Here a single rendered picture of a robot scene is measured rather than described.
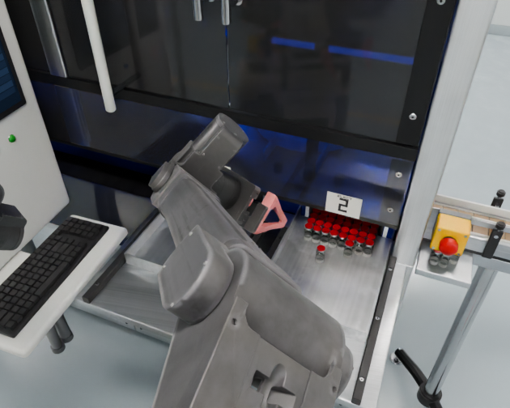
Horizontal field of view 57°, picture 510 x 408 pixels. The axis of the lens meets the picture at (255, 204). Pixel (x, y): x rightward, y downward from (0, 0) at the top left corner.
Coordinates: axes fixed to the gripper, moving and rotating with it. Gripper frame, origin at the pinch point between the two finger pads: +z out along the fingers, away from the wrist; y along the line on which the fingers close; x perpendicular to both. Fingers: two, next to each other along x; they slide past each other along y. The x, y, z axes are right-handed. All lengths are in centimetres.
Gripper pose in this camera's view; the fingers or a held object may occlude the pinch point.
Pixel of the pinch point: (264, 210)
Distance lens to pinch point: 80.4
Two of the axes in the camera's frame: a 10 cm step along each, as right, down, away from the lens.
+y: -5.8, -3.6, 7.3
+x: -4.9, 8.7, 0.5
